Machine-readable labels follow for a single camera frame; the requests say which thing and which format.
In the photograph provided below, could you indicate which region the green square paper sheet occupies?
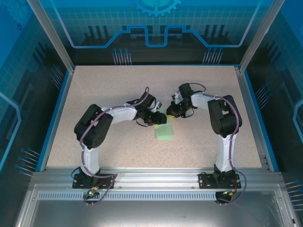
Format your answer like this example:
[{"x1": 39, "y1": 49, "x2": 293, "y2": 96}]
[{"x1": 153, "y1": 109, "x2": 174, "y2": 141}]

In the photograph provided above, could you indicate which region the sheet metal tray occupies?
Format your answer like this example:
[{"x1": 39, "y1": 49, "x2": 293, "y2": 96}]
[{"x1": 13, "y1": 183, "x2": 301, "y2": 227}]

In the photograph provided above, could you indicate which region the right LED connector board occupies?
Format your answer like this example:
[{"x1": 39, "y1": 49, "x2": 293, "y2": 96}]
[{"x1": 221, "y1": 188, "x2": 237, "y2": 197}]

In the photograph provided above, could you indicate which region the led connector board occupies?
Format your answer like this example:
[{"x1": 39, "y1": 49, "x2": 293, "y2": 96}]
[
  {"x1": 221, "y1": 188, "x2": 237, "y2": 197},
  {"x1": 86, "y1": 185, "x2": 100, "y2": 198}
]

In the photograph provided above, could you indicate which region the left LED connector board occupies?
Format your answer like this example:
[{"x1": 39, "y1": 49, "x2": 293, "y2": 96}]
[{"x1": 86, "y1": 185, "x2": 100, "y2": 198}]

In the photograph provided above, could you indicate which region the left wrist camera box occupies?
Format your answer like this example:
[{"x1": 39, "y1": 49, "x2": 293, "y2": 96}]
[{"x1": 152, "y1": 101, "x2": 164, "y2": 113}]

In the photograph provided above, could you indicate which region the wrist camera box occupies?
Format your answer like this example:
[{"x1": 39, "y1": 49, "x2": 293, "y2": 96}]
[
  {"x1": 170, "y1": 89, "x2": 183, "y2": 105},
  {"x1": 152, "y1": 101, "x2": 164, "y2": 113}
]

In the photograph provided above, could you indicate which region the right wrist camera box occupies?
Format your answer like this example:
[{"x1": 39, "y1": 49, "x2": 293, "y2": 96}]
[{"x1": 170, "y1": 89, "x2": 183, "y2": 105}]

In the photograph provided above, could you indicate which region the aluminium mounting rail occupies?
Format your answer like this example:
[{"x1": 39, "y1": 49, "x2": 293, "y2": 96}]
[{"x1": 32, "y1": 166, "x2": 284, "y2": 188}]

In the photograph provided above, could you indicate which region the aluminium side rail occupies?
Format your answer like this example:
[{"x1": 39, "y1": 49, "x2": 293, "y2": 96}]
[{"x1": 233, "y1": 66, "x2": 272, "y2": 171}]

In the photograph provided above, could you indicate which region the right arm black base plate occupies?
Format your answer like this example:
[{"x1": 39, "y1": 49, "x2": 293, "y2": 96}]
[{"x1": 198, "y1": 172, "x2": 242, "y2": 190}]

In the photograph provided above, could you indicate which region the slotted grey cable duct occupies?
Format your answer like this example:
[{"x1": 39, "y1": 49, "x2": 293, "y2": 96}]
[{"x1": 37, "y1": 192, "x2": 220, "y2": 201}]

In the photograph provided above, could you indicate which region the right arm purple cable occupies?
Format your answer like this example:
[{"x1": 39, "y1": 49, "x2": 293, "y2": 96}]
[{"x1": 188, "y1": 82, "x2": 248, "y2": 205}]

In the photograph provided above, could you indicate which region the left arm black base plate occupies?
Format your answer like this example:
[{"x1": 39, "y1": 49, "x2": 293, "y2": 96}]
[{"x1": 72, "y1": 173, "x2": 116, "y2": 190}]

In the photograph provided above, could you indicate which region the right aluminium frame post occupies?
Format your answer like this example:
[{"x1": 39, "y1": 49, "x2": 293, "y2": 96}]
[{"x1": 238, "y1": 0, "x2": 286, "y2": 73}]

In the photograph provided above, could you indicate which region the aluminium frame post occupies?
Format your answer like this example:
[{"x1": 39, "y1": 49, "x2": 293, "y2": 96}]
[
  {"x1": 238, "y1": 0, "x2": 286, "y2": 73},
  {"x1": 26, "y1": 0, "x2": 76, "y2": 73}
]

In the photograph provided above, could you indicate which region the left aluminium frame post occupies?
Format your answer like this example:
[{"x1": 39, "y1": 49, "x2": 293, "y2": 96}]
[{"x1": 26, "y1": 0, "x2": 76, "y2": 73}]

